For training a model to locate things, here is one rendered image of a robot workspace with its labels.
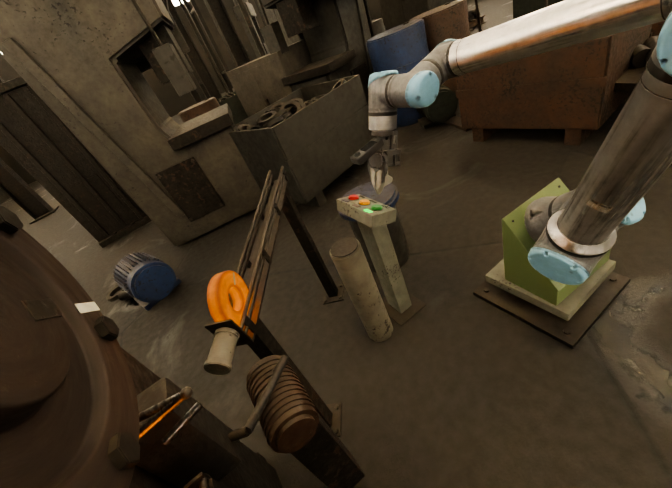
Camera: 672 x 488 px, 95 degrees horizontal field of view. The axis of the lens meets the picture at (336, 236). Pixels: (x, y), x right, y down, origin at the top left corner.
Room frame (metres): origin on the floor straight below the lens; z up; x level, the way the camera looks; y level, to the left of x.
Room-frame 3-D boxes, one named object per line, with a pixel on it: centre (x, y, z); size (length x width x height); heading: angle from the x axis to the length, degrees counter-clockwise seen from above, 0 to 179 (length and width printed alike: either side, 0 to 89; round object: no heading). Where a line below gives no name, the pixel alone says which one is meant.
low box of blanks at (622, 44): (2.10, -1.84, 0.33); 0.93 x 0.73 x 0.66; 26
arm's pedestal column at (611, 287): (0.78, -0.72, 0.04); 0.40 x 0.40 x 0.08; 20
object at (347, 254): (0.92, -0.01, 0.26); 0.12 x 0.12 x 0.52
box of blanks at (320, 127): (2.87, -0.09, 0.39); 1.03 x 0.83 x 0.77; 124
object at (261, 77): (4.61, -0.06, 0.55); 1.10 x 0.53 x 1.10; 39
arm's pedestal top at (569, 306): (0.78, -0.72, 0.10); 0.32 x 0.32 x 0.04; 20
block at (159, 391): (0.35, 0.41, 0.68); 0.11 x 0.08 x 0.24; 109
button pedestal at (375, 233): (1.01, -0.15, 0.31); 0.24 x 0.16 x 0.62; 19
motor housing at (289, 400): (0.49, 0.30, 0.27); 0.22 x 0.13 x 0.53; 19
